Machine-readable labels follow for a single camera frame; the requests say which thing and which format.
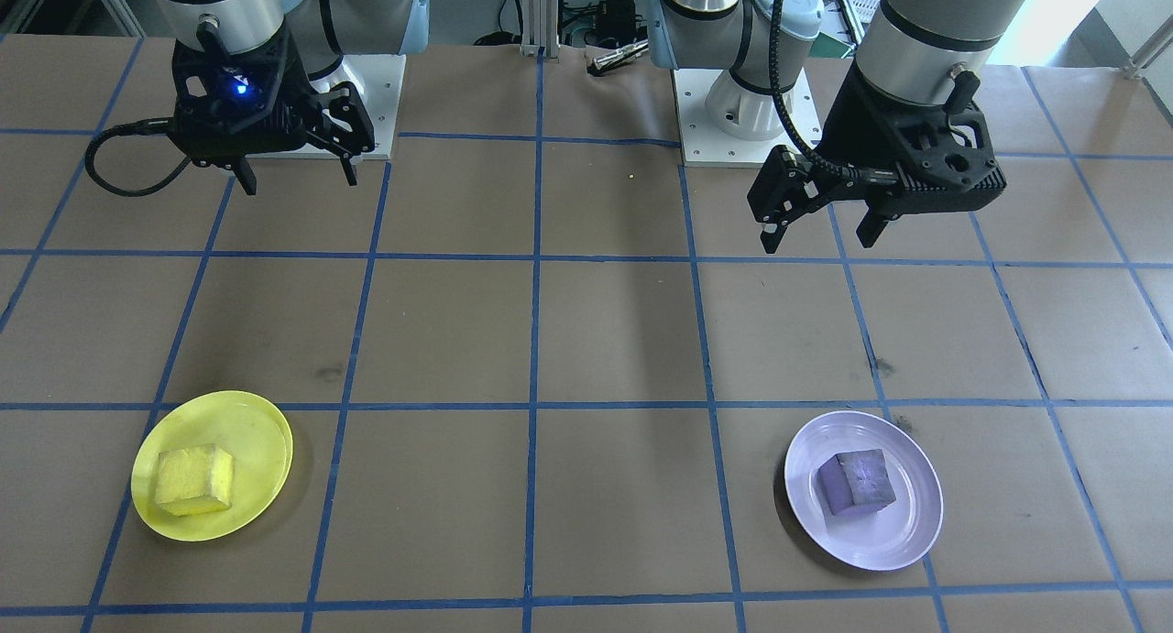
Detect purple foam block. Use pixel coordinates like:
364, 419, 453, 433
816, 448, 897, 517

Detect yellow foam block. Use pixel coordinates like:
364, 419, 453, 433
153, 443, 236, 517

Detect white plastic basket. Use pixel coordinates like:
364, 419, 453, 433
839, 0, 892, 38

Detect shiny metal cylinder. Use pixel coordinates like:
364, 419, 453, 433
589, 39, 650, 77

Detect black power supply box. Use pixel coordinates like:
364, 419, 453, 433
596, 0, 642, 38

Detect yellow round plate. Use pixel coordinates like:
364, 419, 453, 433
130, 390, 294, 543

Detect lilac round plate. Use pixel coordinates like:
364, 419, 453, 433
784, 410, 945, 573

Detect white square base plate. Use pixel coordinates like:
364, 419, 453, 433
247, 54, 407, 162
672, 65, 823, 169

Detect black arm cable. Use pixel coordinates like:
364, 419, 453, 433
768, 0, 904, 183

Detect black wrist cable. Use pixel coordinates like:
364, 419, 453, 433
84, 118, 193, 199

